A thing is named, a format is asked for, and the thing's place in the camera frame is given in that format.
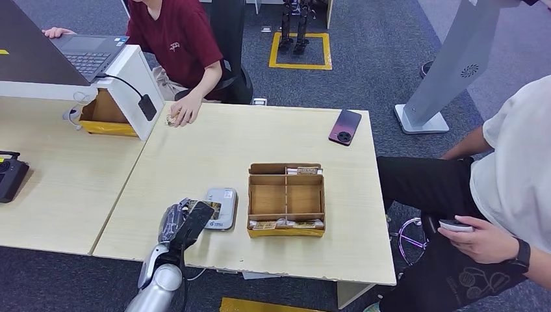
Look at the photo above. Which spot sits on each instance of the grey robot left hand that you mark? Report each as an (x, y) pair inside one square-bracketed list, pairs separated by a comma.
[(172, 219)]

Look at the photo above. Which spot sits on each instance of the person's left hand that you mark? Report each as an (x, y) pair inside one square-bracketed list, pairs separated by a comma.
[(482, 243), (187, 110)]

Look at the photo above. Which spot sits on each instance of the person's right hand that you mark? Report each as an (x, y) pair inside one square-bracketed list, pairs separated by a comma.
[(58, 32)]

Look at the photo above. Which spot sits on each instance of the stack of printed cards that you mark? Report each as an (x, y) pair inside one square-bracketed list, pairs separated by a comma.
[(171, 120)]

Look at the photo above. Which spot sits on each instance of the white round remote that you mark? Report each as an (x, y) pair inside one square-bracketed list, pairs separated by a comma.
[(452, 227)]

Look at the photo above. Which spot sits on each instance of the person's right forearm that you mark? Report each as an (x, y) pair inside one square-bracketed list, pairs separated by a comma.
[(467, 146)]

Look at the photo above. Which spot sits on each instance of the person's left forearm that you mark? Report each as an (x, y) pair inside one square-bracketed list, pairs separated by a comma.
[(206, 82), (540, 273)]

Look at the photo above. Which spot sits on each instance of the grey white card reader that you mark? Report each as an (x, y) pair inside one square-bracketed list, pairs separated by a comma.
[(226, 206)]

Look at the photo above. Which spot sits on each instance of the person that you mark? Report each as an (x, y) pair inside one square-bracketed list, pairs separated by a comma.
[(176, 43), (516, 181)]

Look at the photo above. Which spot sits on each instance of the wooden card organizer box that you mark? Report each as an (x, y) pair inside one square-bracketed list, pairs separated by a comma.
[(284, 200)]

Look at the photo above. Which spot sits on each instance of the dark grey laptop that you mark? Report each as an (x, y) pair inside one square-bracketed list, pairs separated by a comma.
[(86, 54)]

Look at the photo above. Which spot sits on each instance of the black wristwatch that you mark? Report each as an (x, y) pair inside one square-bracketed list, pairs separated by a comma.
[(521, 256)]

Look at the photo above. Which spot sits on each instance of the white laptop riser stand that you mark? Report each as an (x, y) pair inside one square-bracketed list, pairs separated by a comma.
[(129, 79)]

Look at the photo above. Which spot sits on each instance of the small grey floor box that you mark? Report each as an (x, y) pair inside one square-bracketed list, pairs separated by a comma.
[(259, 101)]

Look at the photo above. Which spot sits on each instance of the black office chair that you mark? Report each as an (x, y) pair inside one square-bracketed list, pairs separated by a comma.
[(232, 43)]

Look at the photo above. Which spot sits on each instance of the cardboard box with yellow tape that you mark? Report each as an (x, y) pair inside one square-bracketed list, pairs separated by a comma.
[(105, 128)]

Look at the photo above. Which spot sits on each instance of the small white floor item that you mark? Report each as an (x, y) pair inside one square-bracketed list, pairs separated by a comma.
[(266, 29)]

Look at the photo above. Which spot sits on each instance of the standing humanoid robot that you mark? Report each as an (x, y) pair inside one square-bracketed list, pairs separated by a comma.
[(295, 26)]

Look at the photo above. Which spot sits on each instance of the white desk leg panel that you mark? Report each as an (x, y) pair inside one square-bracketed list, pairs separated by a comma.
[(351, 295)]

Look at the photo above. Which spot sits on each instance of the black controller device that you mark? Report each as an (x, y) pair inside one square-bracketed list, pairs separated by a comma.
[(10, 176)]

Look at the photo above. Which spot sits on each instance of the purple smartphone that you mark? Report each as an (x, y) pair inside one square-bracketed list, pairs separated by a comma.
[(345, 127)]

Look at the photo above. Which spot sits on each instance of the white furniture panel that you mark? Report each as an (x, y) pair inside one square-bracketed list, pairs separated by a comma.
[(329, 13)]

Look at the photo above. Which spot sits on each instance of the grey kiosk stand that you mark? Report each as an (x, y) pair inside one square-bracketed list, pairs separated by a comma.
[(452, 64)]

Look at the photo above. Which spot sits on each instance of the dark round floor object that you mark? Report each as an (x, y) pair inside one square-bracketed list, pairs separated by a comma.
[(426, 69)]

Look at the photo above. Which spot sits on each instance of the purple wheel frame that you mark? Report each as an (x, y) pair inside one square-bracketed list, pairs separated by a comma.
[(409, 239)]

